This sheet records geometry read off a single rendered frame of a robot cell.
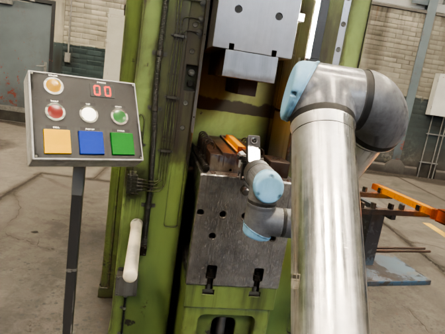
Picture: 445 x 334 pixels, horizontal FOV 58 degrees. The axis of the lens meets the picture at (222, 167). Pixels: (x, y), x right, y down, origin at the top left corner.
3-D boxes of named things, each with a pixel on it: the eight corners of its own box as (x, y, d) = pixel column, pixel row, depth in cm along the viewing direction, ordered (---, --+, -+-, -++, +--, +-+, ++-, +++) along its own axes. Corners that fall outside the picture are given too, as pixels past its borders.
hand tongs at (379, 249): (424, 248, 180) (424, 246, 179) (431, 253, 176) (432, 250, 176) (305, 247, 161) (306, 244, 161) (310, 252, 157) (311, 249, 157)
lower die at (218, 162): (258, 175, 157) (262, 154, 155) (208, 170, 154) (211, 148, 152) (238, 154, 198) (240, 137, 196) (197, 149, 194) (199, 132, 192)
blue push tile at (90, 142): (104, 154, 126) (103, 131, 128) (80, 153, 121) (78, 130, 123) (103, 155, 127) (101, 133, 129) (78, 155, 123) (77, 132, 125)
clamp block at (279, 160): (288, 178, 159) (291, 162, 158) (267, 176, 158) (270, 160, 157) (279, 171, 171) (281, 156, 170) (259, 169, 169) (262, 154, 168)
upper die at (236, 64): (274, 83, 150) (279, 57, 148) (221, 75, 146) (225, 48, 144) (249, 81, 190) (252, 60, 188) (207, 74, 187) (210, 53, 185)
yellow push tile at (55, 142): (71, 153, 120) (69, 130, 122) (45, 153, 116) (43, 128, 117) (70, 155, 122) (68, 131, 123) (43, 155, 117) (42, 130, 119)
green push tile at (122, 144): (135, 154, 131) (133, 133, 133) (112, 154, 127) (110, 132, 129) (133, 156, 133) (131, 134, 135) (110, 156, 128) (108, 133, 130)
